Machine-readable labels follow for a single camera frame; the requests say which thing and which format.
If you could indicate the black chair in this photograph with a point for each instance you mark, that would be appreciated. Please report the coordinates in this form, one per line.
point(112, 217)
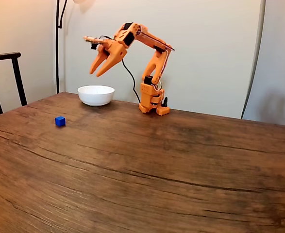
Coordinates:
point(17, 72)

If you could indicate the black floor lamp pole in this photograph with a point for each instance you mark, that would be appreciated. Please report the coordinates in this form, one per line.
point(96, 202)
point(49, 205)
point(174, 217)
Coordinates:
point(57, 48)

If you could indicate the blue cube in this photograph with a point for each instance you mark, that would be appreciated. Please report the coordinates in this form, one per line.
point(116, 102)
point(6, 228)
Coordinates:
point(60, 121)

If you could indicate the black clamp knob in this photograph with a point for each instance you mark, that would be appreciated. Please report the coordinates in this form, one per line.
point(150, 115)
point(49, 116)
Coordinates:
point(166, 102)

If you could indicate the orange gripper camera mount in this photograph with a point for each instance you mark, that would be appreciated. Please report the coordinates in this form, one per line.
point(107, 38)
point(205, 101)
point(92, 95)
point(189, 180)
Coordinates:
point(93, 39)

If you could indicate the white bowl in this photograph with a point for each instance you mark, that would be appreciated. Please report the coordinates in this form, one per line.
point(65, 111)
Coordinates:
point(96, 97)

